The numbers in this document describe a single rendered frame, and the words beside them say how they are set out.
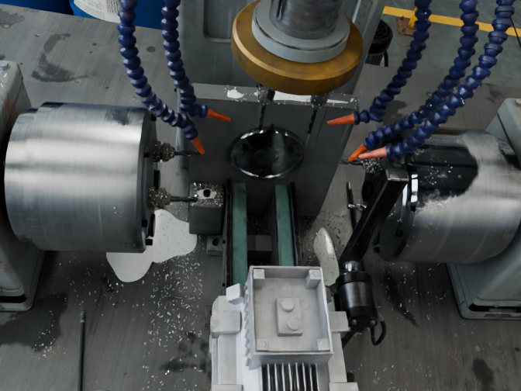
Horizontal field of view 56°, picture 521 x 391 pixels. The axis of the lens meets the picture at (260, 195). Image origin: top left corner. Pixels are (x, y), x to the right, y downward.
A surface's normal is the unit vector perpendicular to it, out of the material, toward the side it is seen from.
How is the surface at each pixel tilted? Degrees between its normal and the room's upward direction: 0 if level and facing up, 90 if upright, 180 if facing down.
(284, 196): 0
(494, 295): 89
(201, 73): 90
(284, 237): 0
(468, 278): 90
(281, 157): 90
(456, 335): 0
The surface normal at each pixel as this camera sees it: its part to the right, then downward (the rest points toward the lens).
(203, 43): 0.04, 0.81
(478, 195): 0.12, 0.00
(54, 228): 0.06, 0.66
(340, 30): 0.12, -0.58
